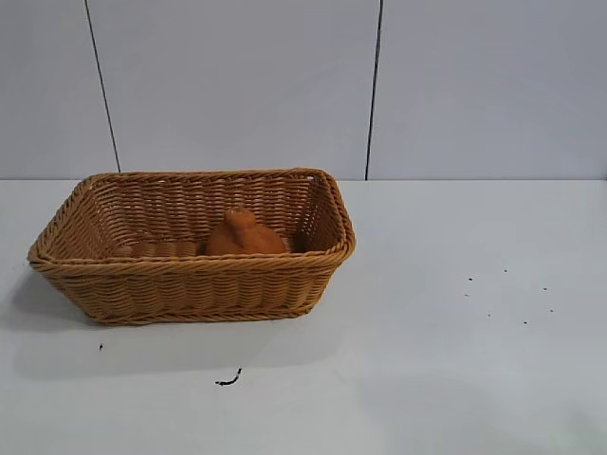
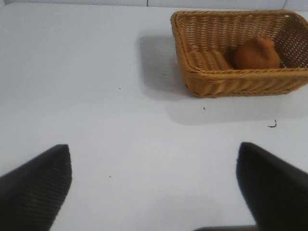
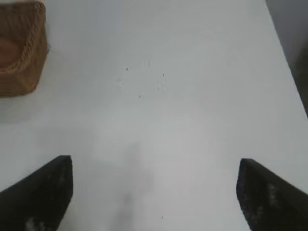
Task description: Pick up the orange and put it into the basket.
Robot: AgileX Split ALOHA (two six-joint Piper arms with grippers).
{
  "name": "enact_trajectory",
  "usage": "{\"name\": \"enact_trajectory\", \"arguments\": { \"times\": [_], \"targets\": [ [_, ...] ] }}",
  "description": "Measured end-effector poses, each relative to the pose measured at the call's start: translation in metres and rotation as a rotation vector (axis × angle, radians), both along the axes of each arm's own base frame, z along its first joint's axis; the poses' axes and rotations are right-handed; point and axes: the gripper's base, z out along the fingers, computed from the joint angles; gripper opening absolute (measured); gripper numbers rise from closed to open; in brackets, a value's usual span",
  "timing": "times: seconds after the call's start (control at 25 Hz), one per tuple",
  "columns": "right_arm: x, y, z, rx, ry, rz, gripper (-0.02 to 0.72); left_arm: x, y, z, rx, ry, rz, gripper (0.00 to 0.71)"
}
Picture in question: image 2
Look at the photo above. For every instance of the bumpy orange fruit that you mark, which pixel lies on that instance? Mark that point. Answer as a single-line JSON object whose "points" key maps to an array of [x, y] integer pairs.
{"points": [[255, 57]]}

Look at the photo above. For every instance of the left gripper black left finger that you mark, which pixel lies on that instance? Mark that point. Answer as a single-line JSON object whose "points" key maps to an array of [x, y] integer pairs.
{"points": [[31, 187]]}

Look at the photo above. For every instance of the small black debris squiggle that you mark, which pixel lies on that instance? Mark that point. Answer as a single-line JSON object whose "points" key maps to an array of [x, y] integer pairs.
{"points": [[274, 125]]}

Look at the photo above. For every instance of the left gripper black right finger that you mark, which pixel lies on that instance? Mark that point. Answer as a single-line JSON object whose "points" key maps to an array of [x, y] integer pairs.
{"points": [[276, 187]]}

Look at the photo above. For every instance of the woven wicker basket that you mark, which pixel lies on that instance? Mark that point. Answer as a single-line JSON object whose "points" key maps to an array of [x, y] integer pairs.
{"points": [[240, 84]]}

